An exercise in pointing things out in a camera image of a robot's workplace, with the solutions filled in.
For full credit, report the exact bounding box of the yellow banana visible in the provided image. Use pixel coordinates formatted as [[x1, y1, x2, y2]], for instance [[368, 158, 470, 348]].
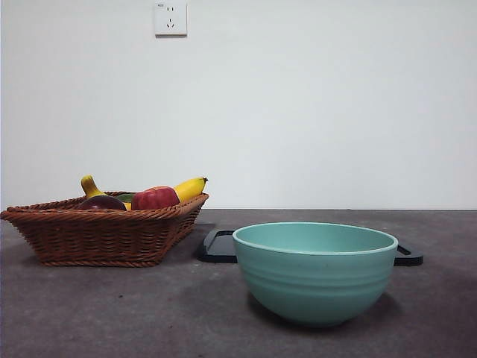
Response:
[[80, 174, 209, 212]]

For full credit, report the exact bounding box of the dark red plum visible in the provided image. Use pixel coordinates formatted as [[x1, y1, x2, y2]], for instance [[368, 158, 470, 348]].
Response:
[[77, 195, 127, 211]]

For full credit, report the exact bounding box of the white wall socket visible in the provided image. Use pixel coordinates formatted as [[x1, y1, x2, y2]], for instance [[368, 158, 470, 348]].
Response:
[[154, 0, 188, 37]]

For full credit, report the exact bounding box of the brown wicker basket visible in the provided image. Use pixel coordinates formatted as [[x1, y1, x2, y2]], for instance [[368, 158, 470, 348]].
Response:
[[0, 192, 209, 268]]

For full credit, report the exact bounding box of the red apple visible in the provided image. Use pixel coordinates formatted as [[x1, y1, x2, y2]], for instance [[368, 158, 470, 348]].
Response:
[[130, 185, 181, 210]]

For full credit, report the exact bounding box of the black rectangular tray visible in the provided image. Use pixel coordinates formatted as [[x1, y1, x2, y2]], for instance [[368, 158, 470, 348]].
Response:
[[196, 228, 425, 266]]

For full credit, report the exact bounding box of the teal ribbed bowl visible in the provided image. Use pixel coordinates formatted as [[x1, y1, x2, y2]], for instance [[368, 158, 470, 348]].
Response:
[[232, 222, 399, 328]]

